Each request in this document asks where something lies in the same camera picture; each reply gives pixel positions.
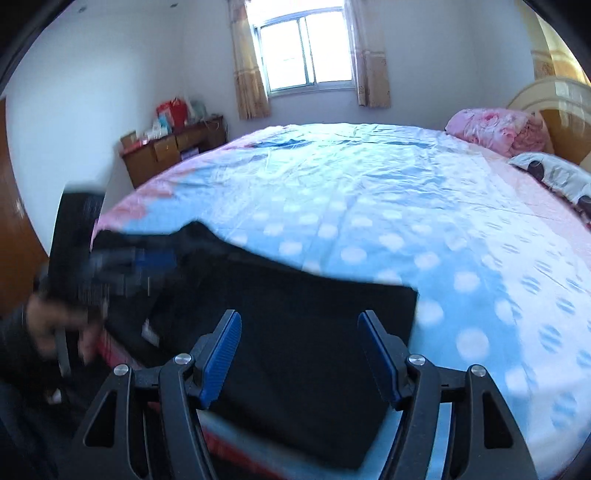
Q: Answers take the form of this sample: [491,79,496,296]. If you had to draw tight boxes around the black pants with striped cuff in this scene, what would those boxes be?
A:
[93,222,418,470]

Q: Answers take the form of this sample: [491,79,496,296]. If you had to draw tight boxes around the person's left hand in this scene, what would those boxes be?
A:
[25,294,104,364]

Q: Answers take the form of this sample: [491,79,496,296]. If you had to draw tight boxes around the brown wooden door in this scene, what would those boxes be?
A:
[0,99,47,316]

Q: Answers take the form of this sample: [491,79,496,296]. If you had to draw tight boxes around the brown wooden desk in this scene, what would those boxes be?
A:
[121,115,228,188]

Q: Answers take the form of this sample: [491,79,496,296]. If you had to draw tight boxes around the blue and pink bed sheet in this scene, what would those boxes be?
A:
[98,124,590,479]

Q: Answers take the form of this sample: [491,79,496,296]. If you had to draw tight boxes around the red gift bag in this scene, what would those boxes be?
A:
[156,97,188,130]

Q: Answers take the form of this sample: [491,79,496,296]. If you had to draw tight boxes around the left beige curtain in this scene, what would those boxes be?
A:
[228,0,270,120]

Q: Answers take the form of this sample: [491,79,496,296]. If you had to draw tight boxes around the beige curtain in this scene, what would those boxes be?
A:
[228,0,270,120]
[345,0,391,109]

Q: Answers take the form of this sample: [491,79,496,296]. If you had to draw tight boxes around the grey patterned pillow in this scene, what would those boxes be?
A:
[509,152,591,220]

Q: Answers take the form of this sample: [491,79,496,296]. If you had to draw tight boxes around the folded pink floral quilt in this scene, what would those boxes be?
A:
[445,108,554,158]

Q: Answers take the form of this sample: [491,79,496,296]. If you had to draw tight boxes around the right beige curtain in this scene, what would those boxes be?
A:
[345,0,391,109]

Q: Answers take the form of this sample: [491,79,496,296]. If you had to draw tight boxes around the cream and wood headboard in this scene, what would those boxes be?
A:
[508,76,591,172]

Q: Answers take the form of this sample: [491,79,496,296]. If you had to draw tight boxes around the yellow curtain behind headboard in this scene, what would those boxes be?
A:
[518,1,590,86]

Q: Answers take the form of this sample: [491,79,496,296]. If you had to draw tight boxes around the window with green frame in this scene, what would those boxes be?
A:
[247,0,353,96]

